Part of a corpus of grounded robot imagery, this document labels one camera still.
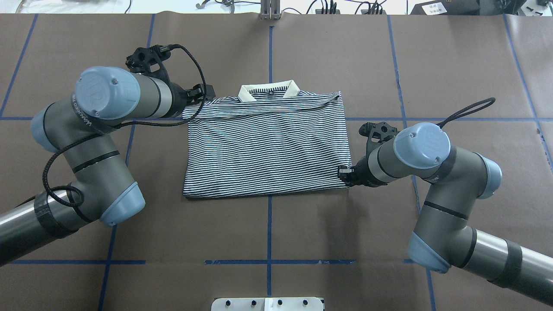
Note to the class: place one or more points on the navy white striped polo shirt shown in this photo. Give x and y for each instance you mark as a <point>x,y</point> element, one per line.
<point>271,138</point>

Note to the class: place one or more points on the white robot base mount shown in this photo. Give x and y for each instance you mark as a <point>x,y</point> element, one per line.
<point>269,304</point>

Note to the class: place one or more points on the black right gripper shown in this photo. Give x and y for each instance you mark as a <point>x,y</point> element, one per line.
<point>365,171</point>

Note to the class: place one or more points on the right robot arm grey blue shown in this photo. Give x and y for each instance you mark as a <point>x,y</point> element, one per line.
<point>442,238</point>

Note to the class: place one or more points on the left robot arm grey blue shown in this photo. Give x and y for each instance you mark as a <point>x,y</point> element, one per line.
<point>86,179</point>

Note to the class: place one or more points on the aluminium frame post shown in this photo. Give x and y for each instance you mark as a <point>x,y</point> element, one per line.
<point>270,10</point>

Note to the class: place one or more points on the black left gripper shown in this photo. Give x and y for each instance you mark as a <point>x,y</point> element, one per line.
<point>178,97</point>

